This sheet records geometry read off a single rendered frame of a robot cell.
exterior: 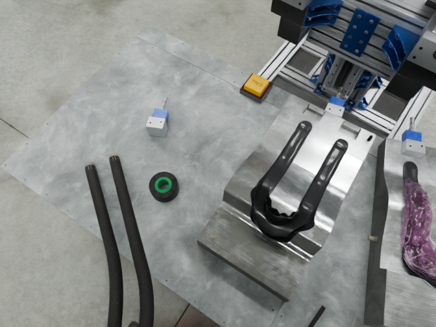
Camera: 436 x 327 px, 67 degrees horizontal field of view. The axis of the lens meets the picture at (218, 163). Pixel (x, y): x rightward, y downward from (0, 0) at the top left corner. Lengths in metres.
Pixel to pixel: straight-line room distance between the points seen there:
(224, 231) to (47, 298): 1.21
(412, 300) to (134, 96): 0.94
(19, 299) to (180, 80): 1.32
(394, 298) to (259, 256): 0.30
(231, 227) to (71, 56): 1.93
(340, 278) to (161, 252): 0.46
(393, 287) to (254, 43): 1.88
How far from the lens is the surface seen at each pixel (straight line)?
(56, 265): 1.88
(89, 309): 1.79
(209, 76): 1.15
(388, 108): 2.00
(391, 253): 0.91
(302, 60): 2.05
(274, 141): 0.92
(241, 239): 0.84
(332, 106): 1.06
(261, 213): 0.84
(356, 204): 0.99
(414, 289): 0.87
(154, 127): 0.99
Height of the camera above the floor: 1.68
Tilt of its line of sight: 65 degrees down
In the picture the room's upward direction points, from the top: 2 degrees counter-clockwise
